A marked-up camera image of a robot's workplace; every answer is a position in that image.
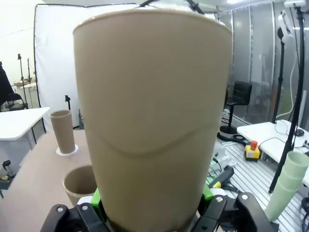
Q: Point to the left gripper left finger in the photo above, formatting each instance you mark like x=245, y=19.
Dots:
x=72, y=217

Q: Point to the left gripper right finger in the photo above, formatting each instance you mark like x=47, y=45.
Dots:
x=236, y=215

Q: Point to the tall beige cup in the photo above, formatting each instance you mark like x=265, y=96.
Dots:
x=77, y=178
x=152, y=96
x=62, y=133

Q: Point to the black handheld tool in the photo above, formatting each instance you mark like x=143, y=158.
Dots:
x=224, y=175

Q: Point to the pale green plastic cup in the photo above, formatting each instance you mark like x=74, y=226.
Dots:
x=297, y=162
x=280, y=203
x=292, y=181

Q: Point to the yellow emergency stop button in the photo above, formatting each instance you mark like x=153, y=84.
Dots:
x=252, y=152

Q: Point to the white work desk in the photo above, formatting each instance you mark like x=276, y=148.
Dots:
x=265, y=130

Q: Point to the black computer mouse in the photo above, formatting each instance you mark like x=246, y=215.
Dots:
x=299, y=132

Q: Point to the white side table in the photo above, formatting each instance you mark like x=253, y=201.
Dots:
x=19, y=123

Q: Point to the short black phone tripod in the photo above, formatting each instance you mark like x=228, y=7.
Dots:
x=68, y=102

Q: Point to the black bar stool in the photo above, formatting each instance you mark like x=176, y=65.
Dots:
x=241, y=93

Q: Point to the black folding chair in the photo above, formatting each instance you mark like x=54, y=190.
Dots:
x=17, y=101

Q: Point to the black hanging garment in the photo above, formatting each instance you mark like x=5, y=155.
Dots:
x=4, y=87

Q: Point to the black light stand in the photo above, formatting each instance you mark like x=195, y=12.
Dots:
x=281, y=72

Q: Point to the tall black tripod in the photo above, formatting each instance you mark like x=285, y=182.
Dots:
x=299, y=72

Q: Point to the thin black tripod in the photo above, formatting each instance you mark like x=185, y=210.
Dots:
x=21, y=70

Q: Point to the white photo backdrop screen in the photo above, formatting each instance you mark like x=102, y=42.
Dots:
x=55, y=60

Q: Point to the aluminium profile base plate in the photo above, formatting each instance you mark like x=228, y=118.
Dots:
x=253, y=174

